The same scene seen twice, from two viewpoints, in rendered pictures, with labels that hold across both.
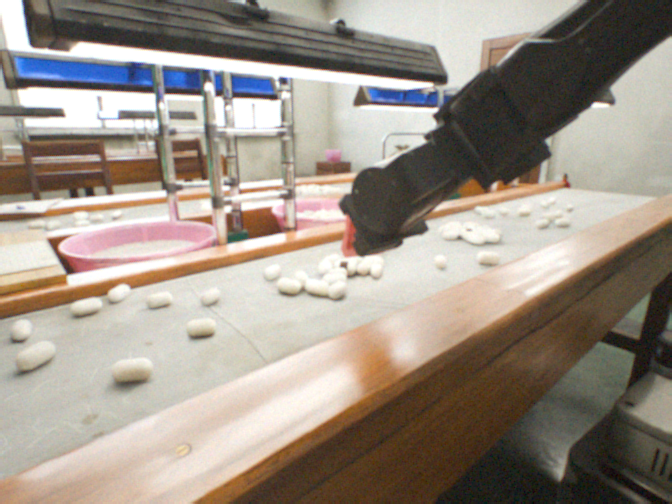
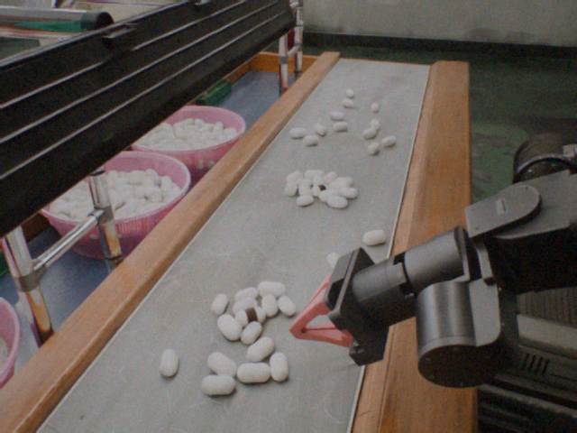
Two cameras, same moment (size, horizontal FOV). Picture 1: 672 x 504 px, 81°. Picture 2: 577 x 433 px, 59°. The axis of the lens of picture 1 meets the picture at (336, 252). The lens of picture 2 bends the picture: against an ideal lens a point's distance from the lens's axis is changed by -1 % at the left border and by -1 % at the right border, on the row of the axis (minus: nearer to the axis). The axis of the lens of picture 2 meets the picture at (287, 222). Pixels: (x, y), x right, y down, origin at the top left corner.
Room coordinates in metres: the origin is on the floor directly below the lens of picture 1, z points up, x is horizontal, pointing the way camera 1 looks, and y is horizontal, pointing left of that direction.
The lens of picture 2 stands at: (0.17, 0.21, 1.19)
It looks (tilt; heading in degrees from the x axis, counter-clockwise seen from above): 32 degrees down; 327
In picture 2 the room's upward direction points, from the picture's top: straight up
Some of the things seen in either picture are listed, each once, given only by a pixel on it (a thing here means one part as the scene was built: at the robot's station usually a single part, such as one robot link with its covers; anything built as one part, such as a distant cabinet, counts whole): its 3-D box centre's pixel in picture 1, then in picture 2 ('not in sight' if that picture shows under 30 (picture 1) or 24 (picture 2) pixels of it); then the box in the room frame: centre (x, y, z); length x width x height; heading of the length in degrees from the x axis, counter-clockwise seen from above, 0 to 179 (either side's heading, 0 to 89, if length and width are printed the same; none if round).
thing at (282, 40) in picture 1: (298, 45); (159, 52); (0.62, 0.05, 1.08); 0.62 x 0.08 x 0.07; 131
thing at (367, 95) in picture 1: (416, 99); not in sight; (1.67, -0.32, 1.08); 0.62 x 0.08 x 0.07; 131
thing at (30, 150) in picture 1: (83, 219); not in sight; (2.28, 1.49, 0.45); 0.44 x 0.43 x 0.91; 130
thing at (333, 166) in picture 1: (333, 169); not in sight; (6.70, 0.04, 0.32); 0.42 x 0.42 x 0.64; 45
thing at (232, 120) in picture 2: not in sight; (187, 145); (1.19, -0.18, 0.72); 0.27 x 0.27 x 0.10
